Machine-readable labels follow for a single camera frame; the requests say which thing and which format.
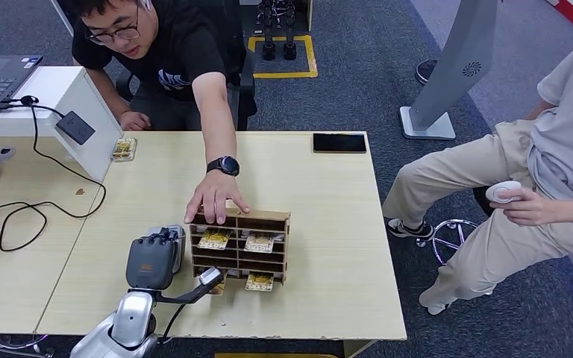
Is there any wooden table leg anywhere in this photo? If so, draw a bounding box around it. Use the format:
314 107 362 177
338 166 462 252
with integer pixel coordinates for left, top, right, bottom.
343 339 378 358

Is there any white handheld remote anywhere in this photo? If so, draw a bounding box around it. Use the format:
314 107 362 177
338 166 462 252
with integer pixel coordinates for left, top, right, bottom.
485 180 523 205

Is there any person's left hand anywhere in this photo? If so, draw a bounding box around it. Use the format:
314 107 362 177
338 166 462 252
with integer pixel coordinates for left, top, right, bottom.
184 170 251 226
489 187 560 227

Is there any dark round base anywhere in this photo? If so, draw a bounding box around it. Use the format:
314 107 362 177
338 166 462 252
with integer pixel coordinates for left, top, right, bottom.
415 58 438 86

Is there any black smartphone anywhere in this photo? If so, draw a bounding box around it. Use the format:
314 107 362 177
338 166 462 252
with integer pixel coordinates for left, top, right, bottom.
312 133 368 154

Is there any background humanoid robot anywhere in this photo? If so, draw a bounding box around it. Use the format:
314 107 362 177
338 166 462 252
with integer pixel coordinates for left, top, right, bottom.
258 0 298 62

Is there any long black cable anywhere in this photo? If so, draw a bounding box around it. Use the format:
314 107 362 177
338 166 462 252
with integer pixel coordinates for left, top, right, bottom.
0 95 108 253

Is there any wooden slotted card box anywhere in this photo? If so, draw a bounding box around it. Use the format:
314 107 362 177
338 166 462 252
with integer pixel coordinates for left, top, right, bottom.
187 207 292 286

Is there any person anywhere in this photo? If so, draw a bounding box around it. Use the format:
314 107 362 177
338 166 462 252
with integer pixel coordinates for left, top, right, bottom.
383 27 573 317
63 0 259 226

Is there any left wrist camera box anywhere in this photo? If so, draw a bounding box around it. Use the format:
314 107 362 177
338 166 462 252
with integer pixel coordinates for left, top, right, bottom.
155 266 225 305

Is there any stack of yellow-brown cards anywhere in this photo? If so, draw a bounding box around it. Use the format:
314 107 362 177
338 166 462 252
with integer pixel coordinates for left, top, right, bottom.
111 136 138 163

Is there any yellow floor tape square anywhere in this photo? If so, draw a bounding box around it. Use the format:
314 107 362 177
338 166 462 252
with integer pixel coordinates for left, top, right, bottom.
247 34 319 80

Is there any black stool with chrome base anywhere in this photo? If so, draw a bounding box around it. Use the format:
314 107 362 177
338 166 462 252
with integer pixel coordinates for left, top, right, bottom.
415 185 498 268

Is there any black wristwatch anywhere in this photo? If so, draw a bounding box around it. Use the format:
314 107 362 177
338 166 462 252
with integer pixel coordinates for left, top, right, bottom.
205 155 241 178

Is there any black square device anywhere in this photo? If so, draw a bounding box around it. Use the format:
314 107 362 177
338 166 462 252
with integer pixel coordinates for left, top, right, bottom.
56 110 96 146

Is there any black office chair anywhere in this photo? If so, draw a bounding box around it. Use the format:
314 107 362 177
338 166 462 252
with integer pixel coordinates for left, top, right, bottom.
116 0 259 132

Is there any grey standing kiosk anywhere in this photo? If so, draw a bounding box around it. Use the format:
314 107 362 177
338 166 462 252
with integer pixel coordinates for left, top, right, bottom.
398 0 500 142

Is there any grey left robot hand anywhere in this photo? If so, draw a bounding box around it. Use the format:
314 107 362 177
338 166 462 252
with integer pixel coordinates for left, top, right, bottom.
125 227 186 292

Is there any person's right hand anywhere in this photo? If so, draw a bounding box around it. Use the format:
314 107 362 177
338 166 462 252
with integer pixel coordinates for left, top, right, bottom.
118 110 152 133

